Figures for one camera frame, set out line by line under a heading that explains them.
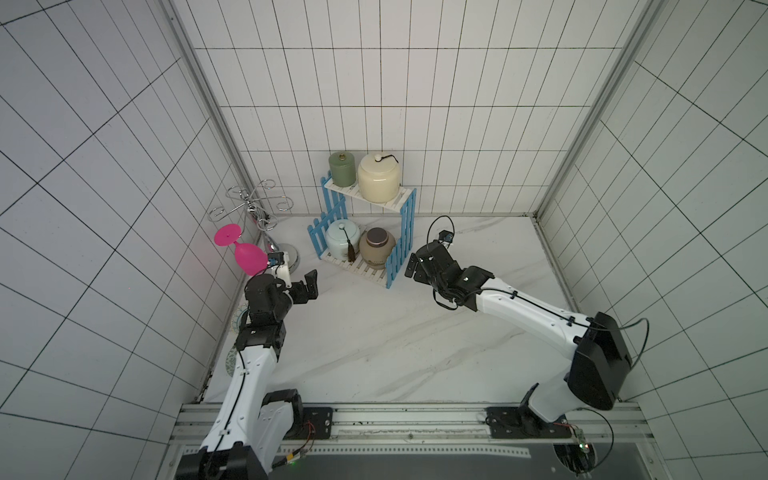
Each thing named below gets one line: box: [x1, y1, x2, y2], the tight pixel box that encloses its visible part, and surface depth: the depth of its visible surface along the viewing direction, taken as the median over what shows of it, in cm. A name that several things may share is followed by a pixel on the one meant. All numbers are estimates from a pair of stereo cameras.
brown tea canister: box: [359, 227, 396, 270], surface depth 94 cm
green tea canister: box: [328, 151, 356, 187], surface depth 89 cm
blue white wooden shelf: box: [308, 171, 417, 289], surface depth 100 cm
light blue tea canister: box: [326, 219, 361, 261], surface depth 100 cm
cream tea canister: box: [357, 153, 401, 204], surface depth 83 cm
